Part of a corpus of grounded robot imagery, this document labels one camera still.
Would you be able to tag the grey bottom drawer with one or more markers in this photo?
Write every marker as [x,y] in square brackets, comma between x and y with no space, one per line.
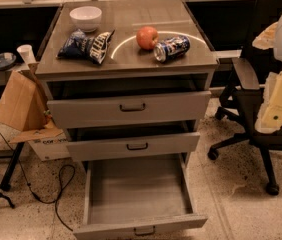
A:
[137,197]

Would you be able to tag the blue soda can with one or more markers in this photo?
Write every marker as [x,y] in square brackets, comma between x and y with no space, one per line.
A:
[171,48]

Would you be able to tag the red apple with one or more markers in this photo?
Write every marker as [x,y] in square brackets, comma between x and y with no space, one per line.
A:
[147,37]

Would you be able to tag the grey drawer cabinet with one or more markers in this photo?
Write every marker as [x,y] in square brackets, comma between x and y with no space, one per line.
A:
[127,70]

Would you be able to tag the black office chair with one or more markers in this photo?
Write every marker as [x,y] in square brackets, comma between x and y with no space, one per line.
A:
[243,94]

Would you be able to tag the white cardboard box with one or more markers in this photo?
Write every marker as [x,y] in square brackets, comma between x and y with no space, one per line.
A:
[49,143]

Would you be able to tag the grey middle drawer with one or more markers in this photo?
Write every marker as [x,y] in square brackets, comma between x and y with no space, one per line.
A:
[133,147]

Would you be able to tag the grey top drawer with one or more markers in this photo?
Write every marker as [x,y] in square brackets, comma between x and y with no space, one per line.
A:
[128,110]

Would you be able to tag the brown paper bag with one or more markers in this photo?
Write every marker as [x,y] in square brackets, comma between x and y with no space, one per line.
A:
[23,104]

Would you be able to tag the white bowl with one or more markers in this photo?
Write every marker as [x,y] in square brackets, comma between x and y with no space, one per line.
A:
[86,18]

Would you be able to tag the black table leg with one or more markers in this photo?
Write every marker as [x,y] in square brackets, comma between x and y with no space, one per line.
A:
[5,183]

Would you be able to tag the blue chip bag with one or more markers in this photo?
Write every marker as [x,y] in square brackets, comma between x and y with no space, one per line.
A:
[81,46]

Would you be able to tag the dark plate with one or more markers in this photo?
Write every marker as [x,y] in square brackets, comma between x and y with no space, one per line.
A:
[7,60]

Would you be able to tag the white paper cup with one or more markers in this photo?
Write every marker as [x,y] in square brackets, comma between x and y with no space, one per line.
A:
[26,53]

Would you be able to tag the grey drawer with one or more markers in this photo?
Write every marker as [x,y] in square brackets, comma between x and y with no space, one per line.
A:
[137,197]
[128,110]
[133,147]

